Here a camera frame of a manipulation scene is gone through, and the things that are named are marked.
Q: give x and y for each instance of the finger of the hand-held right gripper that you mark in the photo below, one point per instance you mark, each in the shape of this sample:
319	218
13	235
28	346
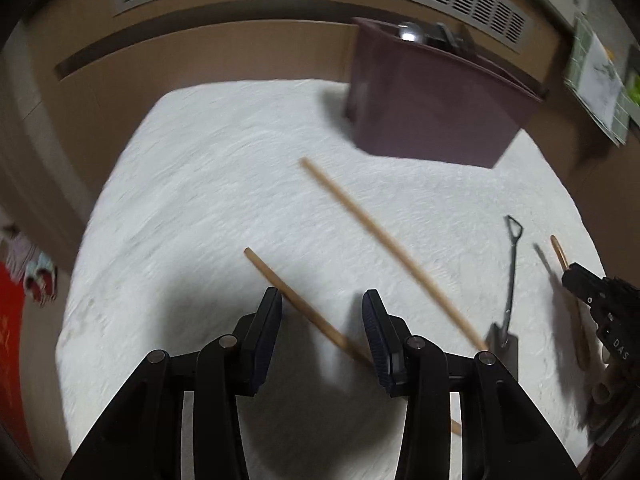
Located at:
582	282

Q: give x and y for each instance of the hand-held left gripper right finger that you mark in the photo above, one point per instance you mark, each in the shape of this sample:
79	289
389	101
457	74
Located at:
375	345

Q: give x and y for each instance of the maroon plastic utensil container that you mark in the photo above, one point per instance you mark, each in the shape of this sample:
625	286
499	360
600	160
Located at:
430	105

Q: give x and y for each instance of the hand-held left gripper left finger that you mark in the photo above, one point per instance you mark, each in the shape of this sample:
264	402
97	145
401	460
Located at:
265	345

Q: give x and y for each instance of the black shovel-shaped spoon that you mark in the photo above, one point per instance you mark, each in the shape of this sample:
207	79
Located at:
502	342

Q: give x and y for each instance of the white textured towel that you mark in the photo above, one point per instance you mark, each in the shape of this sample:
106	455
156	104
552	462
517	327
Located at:
225	185

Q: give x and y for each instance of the wooden spoon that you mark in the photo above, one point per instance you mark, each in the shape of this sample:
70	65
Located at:
575	320

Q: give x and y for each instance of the wooden chopstick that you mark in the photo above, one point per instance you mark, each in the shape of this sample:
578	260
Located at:
300	305
380	240

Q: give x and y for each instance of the utensils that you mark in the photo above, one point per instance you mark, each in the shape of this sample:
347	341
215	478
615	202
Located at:
450	40

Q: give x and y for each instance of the colourful cloth item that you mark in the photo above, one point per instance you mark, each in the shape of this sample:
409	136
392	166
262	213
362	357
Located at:
37	275

